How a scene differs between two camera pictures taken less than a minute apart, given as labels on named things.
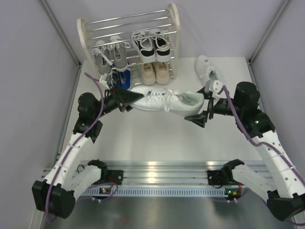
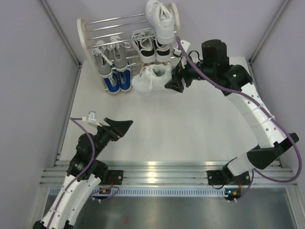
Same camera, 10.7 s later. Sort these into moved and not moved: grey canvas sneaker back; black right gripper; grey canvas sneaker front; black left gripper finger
Moved: black left gripper finger; black right gripper
Not moved: grey canvas sneaker back; grey canvas sneaker front
